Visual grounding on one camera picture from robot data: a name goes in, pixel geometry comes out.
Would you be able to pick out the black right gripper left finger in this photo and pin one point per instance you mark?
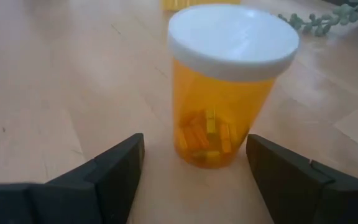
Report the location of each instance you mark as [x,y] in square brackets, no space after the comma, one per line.
[98,189]

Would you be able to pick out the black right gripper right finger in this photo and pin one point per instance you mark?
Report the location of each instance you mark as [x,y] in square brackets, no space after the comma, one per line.
[297,193]

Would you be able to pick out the orange pill bottle white cap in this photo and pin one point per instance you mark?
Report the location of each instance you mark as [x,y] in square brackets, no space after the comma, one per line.
[222,93]

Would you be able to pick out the yellow plastic basket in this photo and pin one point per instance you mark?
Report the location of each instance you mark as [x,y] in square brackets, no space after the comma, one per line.
[179,4]

